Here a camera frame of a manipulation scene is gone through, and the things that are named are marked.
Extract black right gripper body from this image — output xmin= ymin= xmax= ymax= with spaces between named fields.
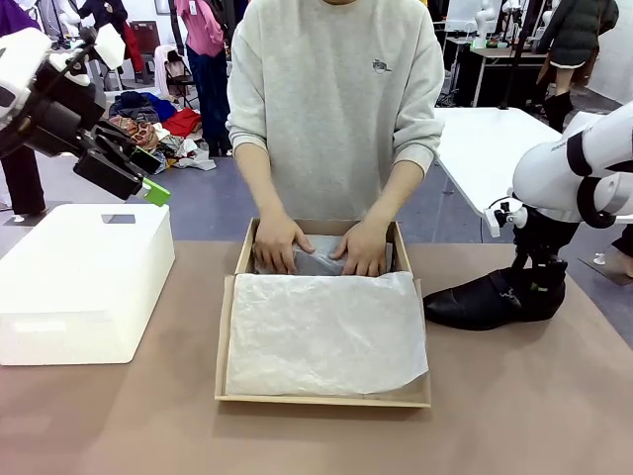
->
xmin=512 ymin=205 xmax=581 ymax=271

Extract metal floor base plate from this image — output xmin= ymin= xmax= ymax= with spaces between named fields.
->
xmin=577 ymin=251 xmax=633 ymax=287

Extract brown cardboard shoe box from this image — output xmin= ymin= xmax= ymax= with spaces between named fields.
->
xmin=214 ymin=216 xmax=433 ymax=410

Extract person in grey sweatshirt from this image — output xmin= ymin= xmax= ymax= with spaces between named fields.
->
xmin=225 ymin=0 xmax=446 ymax=222

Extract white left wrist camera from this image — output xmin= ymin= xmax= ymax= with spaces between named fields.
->
xmin=46 ymin=22 xmax=128 ymax=85

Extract person's right forearm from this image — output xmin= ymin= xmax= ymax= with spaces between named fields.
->
xmin=233 ymin=142 xmax=293 ymax=229

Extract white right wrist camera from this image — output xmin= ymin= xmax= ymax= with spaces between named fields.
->
xmin=483 ymin=195 xmax=529 ymax=239

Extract white table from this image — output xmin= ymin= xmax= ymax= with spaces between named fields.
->
xmin=434 ymin=106 xmax=578 ymax=219

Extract white tissue paper sheet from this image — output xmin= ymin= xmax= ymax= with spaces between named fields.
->
xmin=225 ymin=232 xmax=430 ymax=397

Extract white plastic storage box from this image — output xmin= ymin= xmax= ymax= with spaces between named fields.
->
xmin=0 ymin=202 xmax=177 ymax=367

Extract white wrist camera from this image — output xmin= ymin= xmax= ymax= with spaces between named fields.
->
xmin=46 ymin=22 xmax=128 ymax=85
xmin=483 ymin=195 xmax=529 ymax=239

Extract black framed work desk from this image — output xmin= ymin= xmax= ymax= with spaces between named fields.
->
xmin=443 ymin=37 xmax=550 ymax=109

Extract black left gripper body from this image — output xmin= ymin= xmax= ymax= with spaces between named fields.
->
xmin=27 ymin=58 xmax=108 ymax=159

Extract chair with white garment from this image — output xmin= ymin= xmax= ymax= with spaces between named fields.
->
xmin=154 ymin=44 xmax=198 ymax=109

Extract person in purple garment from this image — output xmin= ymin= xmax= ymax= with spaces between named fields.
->
xmin=0 ymin=0 xmax=46 ymax=217

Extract black tripod pole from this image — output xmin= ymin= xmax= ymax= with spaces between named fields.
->
xmin=497 ymin=0 xmax=541 ymax=111

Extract person's right hand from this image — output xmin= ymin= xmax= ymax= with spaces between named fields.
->
xmin=251 ymin=215 xmax=317 ymax=277

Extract black leather shoe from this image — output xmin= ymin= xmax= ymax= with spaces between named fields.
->
xmin=422 ymin=266 xmax=569 ymax=332

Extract mannequin pink shirt blue jeans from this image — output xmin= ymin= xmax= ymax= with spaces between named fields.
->
xmin=175 ymin=0 xmax=234 ymax=158

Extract person's left forearm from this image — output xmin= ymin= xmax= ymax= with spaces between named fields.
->
xmin=360 ymin=158 xmax=427 ymax=234

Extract person in black clothes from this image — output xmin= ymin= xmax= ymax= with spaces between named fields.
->
xmin=78 ymin=0 xmax=144 ymax=75

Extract person in dark puffer jacket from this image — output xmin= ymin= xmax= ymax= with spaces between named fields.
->
xmin=536 ymin=0 xmax=620 ymax=134

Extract person's left hand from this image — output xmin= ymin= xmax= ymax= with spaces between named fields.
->
xmin=328 ymin=220 xmax=391 ymax=279

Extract pile of colourful clothes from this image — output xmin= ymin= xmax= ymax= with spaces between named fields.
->
xmin=106 ymin=90 xmax=219 ymax=174

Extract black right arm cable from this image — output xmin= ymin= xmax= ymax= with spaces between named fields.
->
xmin=565 ymin=131 xmax=619 ymax=230

